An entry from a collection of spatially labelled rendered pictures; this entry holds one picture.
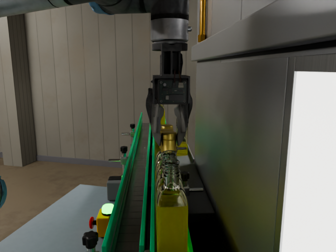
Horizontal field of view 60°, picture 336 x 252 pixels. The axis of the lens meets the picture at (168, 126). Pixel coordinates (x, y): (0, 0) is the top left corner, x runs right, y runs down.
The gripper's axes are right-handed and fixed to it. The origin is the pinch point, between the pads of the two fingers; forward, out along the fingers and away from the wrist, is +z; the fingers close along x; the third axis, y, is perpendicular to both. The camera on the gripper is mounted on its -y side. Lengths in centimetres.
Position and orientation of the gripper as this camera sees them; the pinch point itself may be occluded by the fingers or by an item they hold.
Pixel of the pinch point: (168, 138)
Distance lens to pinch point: 64.1
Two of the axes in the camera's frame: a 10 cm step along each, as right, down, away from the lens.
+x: 10.0, -0.1, 0.6
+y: 0.6, 2.0, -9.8
